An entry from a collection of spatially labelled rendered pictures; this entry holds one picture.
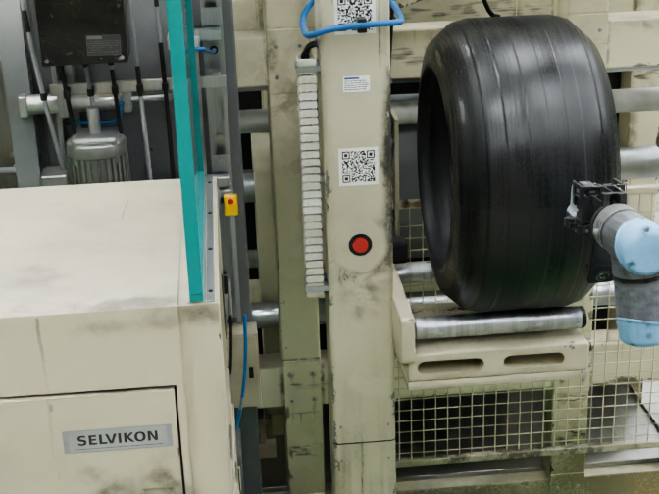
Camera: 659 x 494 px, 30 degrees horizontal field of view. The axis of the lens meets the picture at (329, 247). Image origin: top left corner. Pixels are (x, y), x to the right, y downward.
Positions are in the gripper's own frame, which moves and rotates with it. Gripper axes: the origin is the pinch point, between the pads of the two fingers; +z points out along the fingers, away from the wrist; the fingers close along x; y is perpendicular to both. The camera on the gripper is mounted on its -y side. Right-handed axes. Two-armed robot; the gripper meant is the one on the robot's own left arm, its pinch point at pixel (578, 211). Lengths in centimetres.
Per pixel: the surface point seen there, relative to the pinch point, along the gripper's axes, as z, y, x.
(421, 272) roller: 52, -24, 19
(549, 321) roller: 24.3, -27.7, -1.7
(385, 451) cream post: 36, -58, 30
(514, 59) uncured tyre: 19.2, 24.0, 6.5
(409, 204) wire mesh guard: 71, -14, 18
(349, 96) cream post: 26.7, 17.8, 35.7
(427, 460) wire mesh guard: 79, -81, 14
